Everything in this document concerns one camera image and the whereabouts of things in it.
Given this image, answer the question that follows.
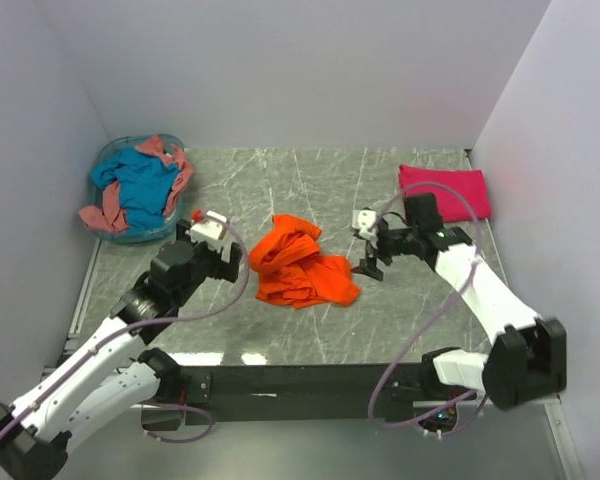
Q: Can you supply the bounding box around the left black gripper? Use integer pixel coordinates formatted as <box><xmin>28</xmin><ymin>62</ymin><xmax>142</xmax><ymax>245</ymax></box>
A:
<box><xmin>173</xmin><ymin>219</ymin><xmax>242</xmax><ymax>307</ymax></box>

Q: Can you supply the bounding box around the orange t-shirt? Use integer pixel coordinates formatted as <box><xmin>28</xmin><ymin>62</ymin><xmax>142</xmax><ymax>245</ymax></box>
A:
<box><xmin>249</xmin><ymin>214</ymin><xmax>360</xmax><ymax>310</ymax></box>

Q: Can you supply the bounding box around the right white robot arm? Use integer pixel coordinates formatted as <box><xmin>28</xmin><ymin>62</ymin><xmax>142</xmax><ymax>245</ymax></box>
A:
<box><xmin>352</xmin><ymin>193</ymin><xmax>567</xmax><ymax>410</ymax></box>

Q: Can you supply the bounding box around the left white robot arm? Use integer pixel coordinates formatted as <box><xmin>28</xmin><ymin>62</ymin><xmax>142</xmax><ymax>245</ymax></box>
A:
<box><xmin>0</xmin><ymin>212</ymin><xmax>249</xmax><ymax>479</ymax></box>

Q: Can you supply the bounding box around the transparent teal laundry basket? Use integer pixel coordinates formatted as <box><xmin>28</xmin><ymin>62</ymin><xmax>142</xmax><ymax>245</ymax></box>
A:
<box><xmin>87</xmin><ymin>133</ymin><xmax>187</xmax><ymax>245</ymax></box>

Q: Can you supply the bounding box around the blue t-shirt in basket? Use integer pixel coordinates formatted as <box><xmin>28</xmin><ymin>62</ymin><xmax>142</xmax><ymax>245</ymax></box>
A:
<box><xmin>80</xmin><ymin>148</ymin><xmax>181</xmax><ymax>234</ymax></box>

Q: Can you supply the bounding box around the pink t-shirt in basket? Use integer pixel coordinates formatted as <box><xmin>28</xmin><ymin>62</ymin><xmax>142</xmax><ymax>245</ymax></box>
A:
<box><xmin>77</xmin><ymin>134</ymin><xmax>195</xmax><ymax>234</ymax></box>

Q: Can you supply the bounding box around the folded magenta t-shirt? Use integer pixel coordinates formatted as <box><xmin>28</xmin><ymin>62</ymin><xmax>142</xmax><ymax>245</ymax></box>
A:
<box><xmin>398</xmin><ymin>165</ymin><xmax>492</xmax><ymax>223</ymax></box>

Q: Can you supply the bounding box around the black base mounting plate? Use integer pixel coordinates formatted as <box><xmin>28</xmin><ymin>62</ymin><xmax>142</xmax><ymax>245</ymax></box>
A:
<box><xmin>139</xmin><ymin>363</ymin><xmax>481</xmax><ymax>433</ymax></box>

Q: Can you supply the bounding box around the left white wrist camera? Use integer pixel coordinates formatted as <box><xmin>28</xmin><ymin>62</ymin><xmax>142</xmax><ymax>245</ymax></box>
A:
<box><xmin>189</xmin><ymin>210</ymin><xmax>227</xmax><ymax>242</ymax></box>

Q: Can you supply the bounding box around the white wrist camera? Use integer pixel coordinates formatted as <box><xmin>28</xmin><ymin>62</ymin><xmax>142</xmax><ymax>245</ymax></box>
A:
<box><xmin>351</xmin><ymin>209</ymin><xmax>379</xmax><ymax>231</ymax></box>
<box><xmin>189</xmin><ymin>210</ymin><xmax>227</xmax><ymax>242</ymax></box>

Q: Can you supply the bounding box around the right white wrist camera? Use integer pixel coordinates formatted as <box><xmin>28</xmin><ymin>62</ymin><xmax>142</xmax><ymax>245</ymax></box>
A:
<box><xmin>351</xmin><ymin>209</ymin><xmax>379</xmax><ymax>231</ymax></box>

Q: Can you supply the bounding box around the aluminium rail frame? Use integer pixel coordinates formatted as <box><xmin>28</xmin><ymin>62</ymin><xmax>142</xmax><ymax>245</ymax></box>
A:
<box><xmin>41</xmin><ymin>239</ymin><xmax>102</xmax><ymax>380</ymax></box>

